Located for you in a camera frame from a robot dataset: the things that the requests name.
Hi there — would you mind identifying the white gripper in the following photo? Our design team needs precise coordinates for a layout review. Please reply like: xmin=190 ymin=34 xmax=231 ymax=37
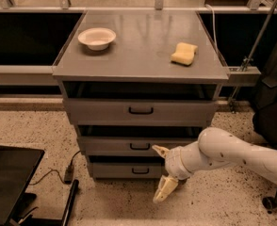
xmin=152 ymin=145 xmax=191 ymax=203

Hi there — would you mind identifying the grey drawer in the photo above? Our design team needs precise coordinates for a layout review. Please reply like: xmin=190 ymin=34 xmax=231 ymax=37
xmin=88 ymin=163 xmax=166 ymax=179
xmin=63 ymin=99 xmax=217 ymax=127
xmin=77 ymin=137 xmax=196 ymax=156

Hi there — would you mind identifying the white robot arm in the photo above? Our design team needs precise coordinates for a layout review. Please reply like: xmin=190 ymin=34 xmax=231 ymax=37
xmin=153 ymin=127 xmax=277 ymax=207

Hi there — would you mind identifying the grey bottom drawer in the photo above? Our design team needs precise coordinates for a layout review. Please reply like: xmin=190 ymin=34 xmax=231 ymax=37
xmin=88 ymin=163 xmax=166 ymax=179

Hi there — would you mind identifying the grey drawer cabinet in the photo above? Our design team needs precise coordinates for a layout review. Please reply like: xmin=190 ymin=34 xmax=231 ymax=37
xmin=54 ymin=9 xmax=228 ymax=167

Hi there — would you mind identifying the grey top drawer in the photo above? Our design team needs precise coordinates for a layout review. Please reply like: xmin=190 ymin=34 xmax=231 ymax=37
xmin=63 ymin=99 xmax=217 ymax=127

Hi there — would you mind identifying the black stand base bar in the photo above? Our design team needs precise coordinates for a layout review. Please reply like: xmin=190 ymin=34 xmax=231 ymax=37
xmin=60 ymin=179 xmax=79 ymax=226

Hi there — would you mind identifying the yellow sponge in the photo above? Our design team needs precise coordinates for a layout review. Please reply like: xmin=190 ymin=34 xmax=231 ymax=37
xmin=171 ymin=42 xmax=198 ymax=66

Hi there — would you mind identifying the black office chair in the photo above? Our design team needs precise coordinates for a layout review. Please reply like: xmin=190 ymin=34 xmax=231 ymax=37
xmin=253 ymin=42 xmax=277 ymax=210

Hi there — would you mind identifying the metal diagonal rod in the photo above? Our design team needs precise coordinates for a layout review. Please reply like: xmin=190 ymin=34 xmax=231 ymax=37
xmin=228 ymin=0 xmax=277 ymax=111

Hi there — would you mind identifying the white bowl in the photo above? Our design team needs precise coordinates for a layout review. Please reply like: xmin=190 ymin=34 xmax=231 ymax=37
xmin=78 ymin=28 xmax=116 ymax=51

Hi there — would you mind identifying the black monitor screen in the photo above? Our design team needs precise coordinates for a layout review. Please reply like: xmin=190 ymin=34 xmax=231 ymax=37
xmin=0 ymin=145 xmax=44 ymax=226

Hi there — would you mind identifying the black power adapter with cable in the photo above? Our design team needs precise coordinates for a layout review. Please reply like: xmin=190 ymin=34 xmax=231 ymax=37
xmin=31 ymin=152 xmax=79 ymax=186

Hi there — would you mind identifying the white cable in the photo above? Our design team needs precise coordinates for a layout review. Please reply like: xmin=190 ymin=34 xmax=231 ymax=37
xmin=204 ymin=4 xmax=220 ymax=57

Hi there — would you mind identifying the metal frame rail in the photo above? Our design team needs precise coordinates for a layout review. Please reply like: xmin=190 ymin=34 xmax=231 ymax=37
xmin=0 ymin=65 xmax=57 ymax=86

